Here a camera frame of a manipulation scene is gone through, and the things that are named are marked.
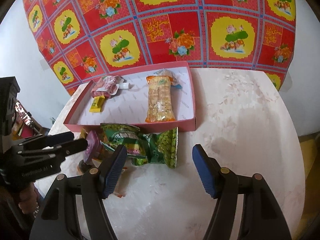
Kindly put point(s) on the orange cracker pack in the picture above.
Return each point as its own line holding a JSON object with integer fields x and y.
{"x": 159, "y": 99}

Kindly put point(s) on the yellow green candy packet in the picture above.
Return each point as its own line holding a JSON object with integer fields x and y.
{"x": 97, "y": 104}

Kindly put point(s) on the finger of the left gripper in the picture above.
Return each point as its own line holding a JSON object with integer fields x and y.
{"x": 43, "y": 141}
{"x": 71, "y": 147}

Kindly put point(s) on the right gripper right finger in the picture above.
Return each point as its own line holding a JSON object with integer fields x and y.
{"x": 261, "y": 217}

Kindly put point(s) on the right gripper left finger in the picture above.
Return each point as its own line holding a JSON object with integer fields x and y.
{"x": 58, "y": 216}

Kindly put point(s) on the brown plum jelly cup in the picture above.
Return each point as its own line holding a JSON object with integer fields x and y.
{"x": 83, "y": 167}

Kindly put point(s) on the green pea snack bag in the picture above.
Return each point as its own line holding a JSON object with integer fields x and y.
{"x": 160, "y": 148}

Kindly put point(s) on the person's left hand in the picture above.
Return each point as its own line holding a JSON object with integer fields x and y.
{"x": 29, "y": 199}

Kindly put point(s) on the red floral patterned cloth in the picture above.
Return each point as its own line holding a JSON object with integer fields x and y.
{"x": 82, "y": 40}

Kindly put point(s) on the pink peach jelly pouch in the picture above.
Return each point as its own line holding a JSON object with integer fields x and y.
{"x": 108, "y": 86}

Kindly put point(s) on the clear blue candy packet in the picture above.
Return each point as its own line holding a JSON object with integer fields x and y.
{"x": 173, "y": 79}

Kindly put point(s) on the pink shallow cardboard box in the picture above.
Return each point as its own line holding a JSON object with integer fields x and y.
{"x": 130, "y": 105}

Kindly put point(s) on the colourful gummy burger packet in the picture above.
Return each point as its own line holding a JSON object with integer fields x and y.
{"x": 117, "y": 191}

